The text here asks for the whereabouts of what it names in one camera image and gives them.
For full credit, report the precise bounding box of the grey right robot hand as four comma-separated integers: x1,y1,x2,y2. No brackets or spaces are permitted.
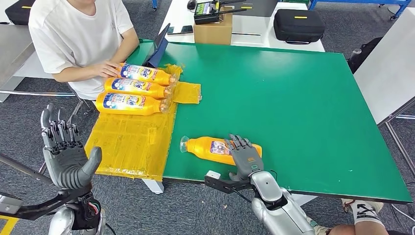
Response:
224,134,265,182

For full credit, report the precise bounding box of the person's right hand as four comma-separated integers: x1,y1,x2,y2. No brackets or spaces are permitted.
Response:
94,60,122,78

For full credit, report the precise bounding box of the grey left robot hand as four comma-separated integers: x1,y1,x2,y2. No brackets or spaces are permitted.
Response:
40,103,103,190

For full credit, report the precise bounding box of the orange detergent bottle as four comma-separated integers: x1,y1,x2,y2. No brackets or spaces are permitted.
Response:
117,62,178,87
103,77,174,99
94,92,170,117
179,135,263,166

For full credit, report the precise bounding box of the person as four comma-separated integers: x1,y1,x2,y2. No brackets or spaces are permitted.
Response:
306,199,387,235
28,0,140,101

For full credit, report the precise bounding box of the tablet in blue case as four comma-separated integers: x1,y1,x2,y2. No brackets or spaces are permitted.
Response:
142,23,171,69

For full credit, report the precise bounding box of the white table foot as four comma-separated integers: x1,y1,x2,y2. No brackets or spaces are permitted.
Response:
142,179,165,194
288,194,318,208

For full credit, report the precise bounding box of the yellow taped cardboard sheet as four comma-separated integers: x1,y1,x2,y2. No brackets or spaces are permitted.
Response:
84,63,202,182

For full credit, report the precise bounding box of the white table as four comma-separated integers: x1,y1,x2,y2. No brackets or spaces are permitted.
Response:
160,0,325,52

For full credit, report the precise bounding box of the black carrying case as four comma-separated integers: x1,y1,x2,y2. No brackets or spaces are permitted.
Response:
273,8,326,45
4,0,36,26

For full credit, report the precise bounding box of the brown cardboard box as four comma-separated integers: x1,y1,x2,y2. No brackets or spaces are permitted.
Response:
193,9,233,46

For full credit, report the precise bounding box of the black remote controller with antennas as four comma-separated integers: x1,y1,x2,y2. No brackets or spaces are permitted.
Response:
193,0,248,25

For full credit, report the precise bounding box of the dark grey equipment case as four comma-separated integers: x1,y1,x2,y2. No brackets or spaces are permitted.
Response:
231,0,279,18

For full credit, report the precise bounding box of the black backpack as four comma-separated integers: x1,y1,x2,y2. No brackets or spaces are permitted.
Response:
346,37,384,74

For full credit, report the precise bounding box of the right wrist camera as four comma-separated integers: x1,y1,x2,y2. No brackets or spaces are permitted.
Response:
204,170,254,195

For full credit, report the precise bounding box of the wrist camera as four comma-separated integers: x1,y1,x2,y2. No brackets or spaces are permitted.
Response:
204,170,254,195
0,186,93,221

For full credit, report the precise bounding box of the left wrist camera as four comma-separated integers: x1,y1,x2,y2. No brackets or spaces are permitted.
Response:
0,186,93,221

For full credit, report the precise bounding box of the grey desk with metal frame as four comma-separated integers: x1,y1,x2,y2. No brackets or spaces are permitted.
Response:
0,24,93,186

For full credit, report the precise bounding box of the white desk with metal frame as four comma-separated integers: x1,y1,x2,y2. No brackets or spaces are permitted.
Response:
353,8,415,177

